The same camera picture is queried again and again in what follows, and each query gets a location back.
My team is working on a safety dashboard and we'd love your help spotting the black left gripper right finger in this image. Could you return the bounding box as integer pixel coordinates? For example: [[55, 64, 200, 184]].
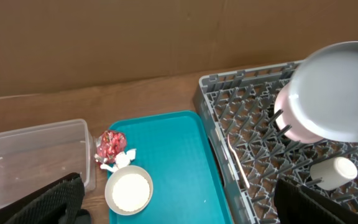
[[273, 177, 358, 224]]

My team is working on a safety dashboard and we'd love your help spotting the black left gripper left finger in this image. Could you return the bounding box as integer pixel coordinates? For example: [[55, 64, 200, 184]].
[[0, 172, 85, 224]]

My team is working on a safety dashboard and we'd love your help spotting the white paper cup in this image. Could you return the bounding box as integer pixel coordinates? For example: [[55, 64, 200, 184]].
[[310, 157, 358, 190]]

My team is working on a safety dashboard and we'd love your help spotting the grey bowl of rice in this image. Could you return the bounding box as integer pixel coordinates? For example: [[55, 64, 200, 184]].
[[104, 166, 154, 216]]

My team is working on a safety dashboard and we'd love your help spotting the pink round plate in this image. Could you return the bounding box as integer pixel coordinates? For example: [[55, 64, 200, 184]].
[[273, 83, 323, 144]]

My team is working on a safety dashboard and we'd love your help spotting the red candy wrapper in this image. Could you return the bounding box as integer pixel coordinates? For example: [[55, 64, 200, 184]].
[[94, 130, 127, 164]]

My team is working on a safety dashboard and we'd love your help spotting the grey round plate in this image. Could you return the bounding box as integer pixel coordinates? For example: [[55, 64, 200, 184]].
[[288, 41, 358, 142]]

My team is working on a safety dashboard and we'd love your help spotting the pink plastic fork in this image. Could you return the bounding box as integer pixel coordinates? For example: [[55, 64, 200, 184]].
[[227, 136, 250, 190]]

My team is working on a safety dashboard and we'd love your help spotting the white wrapper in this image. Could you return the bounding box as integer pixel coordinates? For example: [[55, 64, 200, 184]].
[[99, 149, 136, 173]]

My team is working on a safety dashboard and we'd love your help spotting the grey dishwasher rack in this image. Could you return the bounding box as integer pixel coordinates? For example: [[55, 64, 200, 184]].
[[194, 61, 358, 223]]

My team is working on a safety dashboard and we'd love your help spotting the clear plastic bin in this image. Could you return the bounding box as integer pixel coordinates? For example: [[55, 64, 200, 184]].
[[0, 119, 96, 209]]

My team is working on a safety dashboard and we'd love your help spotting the teal plastic tray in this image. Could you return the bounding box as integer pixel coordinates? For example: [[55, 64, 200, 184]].
[[109, 111, 232, 224]]

